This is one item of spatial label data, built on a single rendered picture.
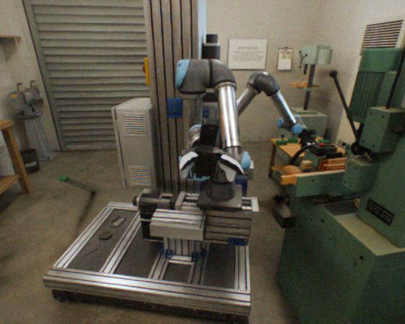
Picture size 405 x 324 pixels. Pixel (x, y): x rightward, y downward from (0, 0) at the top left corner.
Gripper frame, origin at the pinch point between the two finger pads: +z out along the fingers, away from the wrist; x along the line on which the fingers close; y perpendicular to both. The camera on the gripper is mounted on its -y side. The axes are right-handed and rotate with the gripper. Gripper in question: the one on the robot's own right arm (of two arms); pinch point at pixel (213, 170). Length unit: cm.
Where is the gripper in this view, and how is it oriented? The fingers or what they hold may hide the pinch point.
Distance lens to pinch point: 56.1
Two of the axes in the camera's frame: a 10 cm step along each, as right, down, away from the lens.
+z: 1.1, 4.1, -9.1
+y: -1.3, 9.1, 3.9
